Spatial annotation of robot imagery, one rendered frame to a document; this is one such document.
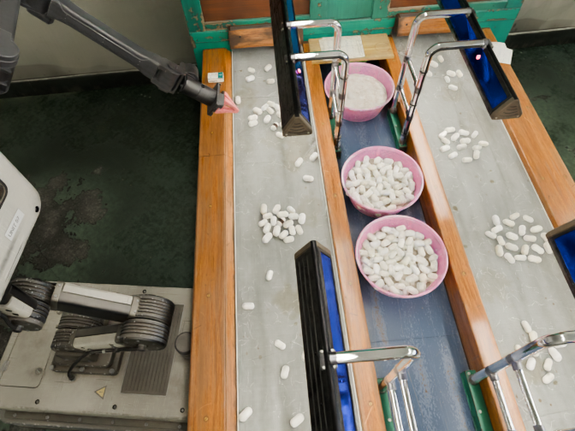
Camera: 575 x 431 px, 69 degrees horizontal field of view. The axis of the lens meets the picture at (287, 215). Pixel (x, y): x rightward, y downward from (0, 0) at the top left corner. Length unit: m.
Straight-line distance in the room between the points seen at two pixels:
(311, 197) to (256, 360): 0.54
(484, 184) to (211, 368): 1.02
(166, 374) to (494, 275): 1.05
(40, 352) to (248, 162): 0.94
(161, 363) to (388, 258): 0.80
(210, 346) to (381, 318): 0.49
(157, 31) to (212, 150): 1.43
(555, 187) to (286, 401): 1.06
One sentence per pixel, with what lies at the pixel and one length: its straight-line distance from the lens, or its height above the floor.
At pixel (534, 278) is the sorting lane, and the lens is 1.40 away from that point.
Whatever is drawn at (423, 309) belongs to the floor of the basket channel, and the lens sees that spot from 1.31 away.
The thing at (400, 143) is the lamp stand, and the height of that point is 0.72.
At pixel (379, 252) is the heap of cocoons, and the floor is 0.74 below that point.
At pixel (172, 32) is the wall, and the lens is 2.79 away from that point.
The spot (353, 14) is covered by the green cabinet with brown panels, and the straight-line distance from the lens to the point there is 1.88.
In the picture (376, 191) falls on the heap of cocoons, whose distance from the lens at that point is 1.40.
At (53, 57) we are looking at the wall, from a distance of 3.06.
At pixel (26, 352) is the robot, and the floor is 0.47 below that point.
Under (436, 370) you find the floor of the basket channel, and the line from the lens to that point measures 1.27.
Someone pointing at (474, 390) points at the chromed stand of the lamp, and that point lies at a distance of 1.25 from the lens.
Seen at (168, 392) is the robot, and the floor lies 0.47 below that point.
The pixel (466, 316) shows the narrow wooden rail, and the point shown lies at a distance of 1.25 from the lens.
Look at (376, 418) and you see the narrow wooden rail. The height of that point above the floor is 0.76.
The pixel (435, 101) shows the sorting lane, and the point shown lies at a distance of 1.73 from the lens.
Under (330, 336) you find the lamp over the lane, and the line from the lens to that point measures 0.80.
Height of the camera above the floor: 1.87
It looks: 58 degrees down
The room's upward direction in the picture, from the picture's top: 3 degrees counter-clockwise
